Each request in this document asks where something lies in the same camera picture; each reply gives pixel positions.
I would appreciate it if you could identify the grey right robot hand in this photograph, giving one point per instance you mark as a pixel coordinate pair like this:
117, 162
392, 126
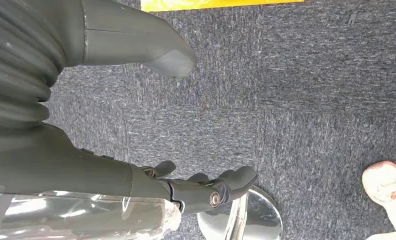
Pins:
85, 172

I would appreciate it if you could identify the plastic-wrapped silver robot part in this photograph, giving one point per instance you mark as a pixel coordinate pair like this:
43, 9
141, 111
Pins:
85, 218

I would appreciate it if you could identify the chrome round stand base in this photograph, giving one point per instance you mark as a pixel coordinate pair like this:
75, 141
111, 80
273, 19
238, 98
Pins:
264, 218

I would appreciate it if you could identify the yellow plastic sheet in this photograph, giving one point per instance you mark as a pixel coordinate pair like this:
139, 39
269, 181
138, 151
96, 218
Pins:
201, 4

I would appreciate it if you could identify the pale pink sneaker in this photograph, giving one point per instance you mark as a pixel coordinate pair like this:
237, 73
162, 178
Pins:
383, 182

